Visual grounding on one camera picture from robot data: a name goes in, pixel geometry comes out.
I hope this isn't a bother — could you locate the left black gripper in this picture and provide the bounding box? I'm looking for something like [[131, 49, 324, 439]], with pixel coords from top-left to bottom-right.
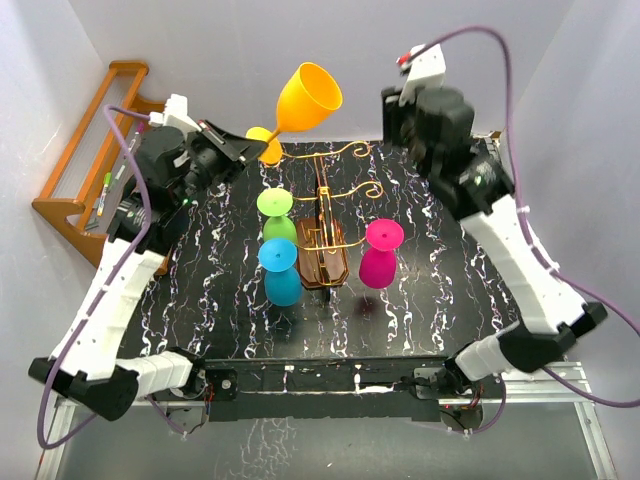
[[173, 120, 268, 207]]

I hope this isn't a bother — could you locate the green wine glass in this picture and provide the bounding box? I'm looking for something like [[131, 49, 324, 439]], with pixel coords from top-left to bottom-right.
[[256, 187, 298, 245]]

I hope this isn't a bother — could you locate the orange wine glass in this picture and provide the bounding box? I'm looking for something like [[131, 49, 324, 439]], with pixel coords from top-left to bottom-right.
[[246, 62, 343, 166]]

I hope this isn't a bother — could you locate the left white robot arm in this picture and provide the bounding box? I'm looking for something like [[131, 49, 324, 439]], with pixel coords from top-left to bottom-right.
[[28, 121, 268, 421]]

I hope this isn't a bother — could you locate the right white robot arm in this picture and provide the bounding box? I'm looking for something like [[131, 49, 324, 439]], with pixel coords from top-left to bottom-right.
[[381, 87, 607, 397]]

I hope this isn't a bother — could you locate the pink wine glass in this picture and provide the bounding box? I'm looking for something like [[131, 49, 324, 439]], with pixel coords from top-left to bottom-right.
[[359, 218, 404, 289]]

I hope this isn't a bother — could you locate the blue wine glass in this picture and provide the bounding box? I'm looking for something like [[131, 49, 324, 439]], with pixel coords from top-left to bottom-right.
[[258, 238, 302, 307]]

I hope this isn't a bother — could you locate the orange wooden rack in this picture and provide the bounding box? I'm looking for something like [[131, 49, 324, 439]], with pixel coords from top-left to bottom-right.
[[32, 60, 163, 266]]

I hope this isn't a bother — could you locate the pink capped marker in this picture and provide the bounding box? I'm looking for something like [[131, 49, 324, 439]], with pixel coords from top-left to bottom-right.
[[128, 122, 146, 154]]

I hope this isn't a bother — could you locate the green capped marker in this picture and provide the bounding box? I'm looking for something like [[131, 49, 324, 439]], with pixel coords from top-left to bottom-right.
[[103, 165, 126, 189]]

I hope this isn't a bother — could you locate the orange tipped marker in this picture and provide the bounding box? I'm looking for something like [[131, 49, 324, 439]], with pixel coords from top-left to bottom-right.
[[96, 183, 110, 217]]

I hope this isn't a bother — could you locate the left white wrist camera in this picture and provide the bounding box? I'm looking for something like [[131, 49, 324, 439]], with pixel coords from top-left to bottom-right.
[[147, 94, 198, 132]]

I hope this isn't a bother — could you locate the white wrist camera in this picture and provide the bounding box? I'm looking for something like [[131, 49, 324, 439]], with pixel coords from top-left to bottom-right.
[[396, 44, 446, 107], [147, 94, 198, 132]]

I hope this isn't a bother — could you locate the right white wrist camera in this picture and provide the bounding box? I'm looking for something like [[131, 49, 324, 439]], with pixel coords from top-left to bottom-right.
[[396, 44, 446, 107]]

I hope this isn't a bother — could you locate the gold wire wine glass rack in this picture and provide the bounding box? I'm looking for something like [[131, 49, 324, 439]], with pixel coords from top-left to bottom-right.
[[292, 140, 384, 298]]

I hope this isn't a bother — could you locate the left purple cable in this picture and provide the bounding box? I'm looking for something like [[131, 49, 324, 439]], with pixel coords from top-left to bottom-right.
[[37, 104, 201, 450]]

